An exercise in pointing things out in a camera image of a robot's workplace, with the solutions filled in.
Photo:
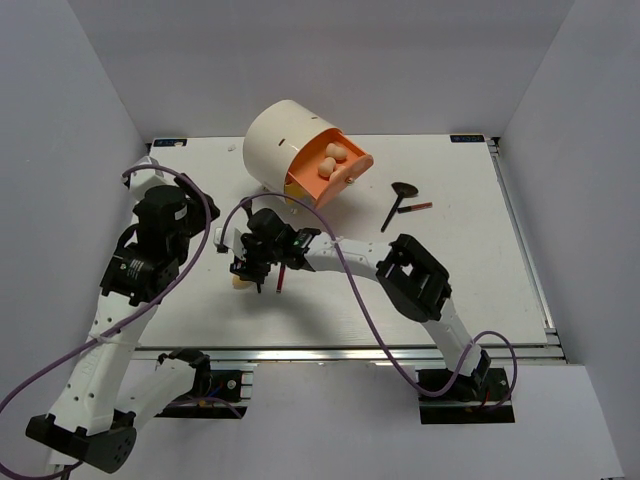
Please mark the blue label right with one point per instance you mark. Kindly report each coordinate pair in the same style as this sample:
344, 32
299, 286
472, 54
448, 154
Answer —
467, 138

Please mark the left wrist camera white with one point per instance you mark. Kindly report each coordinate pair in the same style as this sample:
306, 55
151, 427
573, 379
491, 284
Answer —
140, 181

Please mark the white cylindrical drawer organizer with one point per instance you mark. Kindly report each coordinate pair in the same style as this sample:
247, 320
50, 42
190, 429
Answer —
274, 139

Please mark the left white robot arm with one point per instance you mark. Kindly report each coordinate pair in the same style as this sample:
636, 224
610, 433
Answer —
93, 420

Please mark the red lip gloss lower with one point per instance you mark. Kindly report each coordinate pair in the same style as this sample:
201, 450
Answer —
280, 280

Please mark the blue label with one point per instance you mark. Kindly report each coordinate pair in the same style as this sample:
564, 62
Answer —
169, 142
467, 138

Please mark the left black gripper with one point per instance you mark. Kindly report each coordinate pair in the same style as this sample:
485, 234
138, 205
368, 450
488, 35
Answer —
197, 207

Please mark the aluminium table frame rail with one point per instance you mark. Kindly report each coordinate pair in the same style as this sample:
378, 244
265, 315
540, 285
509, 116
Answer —
476, 229

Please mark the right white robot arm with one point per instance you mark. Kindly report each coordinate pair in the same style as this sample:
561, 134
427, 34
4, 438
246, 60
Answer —
416, 284

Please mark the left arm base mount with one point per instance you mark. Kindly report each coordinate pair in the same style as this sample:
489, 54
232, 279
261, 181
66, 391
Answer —
215, 393

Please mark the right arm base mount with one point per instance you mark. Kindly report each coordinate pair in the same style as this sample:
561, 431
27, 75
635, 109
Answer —
463, 405

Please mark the black fan makeup brush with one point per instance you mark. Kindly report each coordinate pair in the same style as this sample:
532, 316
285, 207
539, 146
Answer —
402, 190

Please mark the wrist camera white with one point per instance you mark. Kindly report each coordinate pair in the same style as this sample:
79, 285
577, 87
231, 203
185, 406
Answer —
140, 181
229, 241

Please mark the teardrop beige makeup sponge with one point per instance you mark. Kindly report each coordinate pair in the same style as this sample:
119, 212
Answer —
239, 284

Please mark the orange top drawer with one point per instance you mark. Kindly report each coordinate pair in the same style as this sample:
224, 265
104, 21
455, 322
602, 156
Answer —
303, 168

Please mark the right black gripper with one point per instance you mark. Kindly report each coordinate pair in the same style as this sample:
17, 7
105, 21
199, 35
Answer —
245, 268

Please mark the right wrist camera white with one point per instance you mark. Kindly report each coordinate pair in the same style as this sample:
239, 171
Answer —
229, 241

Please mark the yellow drawer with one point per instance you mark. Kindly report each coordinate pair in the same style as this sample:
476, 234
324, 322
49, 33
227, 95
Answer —
294, 190

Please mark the blue label left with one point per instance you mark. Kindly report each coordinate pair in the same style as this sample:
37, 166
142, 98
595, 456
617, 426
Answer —
169, 142

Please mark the gourd sponge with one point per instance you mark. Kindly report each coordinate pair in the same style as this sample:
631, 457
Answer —
326, 167
341, 174
337, 152

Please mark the brown lip gloss right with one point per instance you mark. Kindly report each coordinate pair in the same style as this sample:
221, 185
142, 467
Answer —
414, 207

